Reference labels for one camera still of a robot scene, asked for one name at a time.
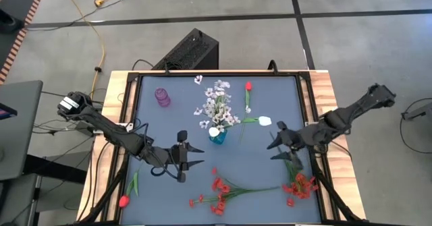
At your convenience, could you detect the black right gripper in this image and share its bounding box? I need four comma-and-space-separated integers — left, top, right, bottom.
267, 120, 311, 170

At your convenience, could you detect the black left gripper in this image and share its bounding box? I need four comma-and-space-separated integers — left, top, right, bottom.
148, 130, 205, 183

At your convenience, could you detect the red poppy bunch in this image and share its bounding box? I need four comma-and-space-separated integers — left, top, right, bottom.
269, 141, 320, 200
188, 167, 281, 217

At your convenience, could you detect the red artificial tulip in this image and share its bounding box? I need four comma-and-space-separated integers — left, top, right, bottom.
238, 81, 253, 142
118, 171, 140, 209

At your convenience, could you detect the blue glass vase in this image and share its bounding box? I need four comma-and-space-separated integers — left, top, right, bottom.
209, 128, 228, 145

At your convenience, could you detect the purple ribbed glass vase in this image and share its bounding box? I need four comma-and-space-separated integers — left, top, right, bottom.
155, 87, 171, 108

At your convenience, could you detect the grey-blue table mat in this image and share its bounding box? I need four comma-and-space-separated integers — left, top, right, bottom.
120, 76, 322, 225

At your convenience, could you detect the black computer tower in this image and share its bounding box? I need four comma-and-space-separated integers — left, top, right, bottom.
151, 28, 219, 71

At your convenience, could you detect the black desk base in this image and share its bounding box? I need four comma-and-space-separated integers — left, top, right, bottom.
23, 153, 88, 185

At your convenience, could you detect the grey stand base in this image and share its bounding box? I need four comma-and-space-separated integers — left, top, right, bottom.
401, 101, 432, 122

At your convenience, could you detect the grey office furniture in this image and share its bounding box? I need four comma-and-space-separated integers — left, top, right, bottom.
0, 171, 38, 226

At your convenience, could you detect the small dark screen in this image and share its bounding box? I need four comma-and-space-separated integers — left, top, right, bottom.
0, 103, 18, 121

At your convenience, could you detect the black round floor object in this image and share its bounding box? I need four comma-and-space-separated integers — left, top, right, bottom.
0, 8, 25, 34

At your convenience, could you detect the black metal table frame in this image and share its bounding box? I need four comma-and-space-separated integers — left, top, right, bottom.
79, 69, 367, 226

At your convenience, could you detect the long yellow floor cable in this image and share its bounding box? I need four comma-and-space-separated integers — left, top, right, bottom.
57, 0, 106, 107

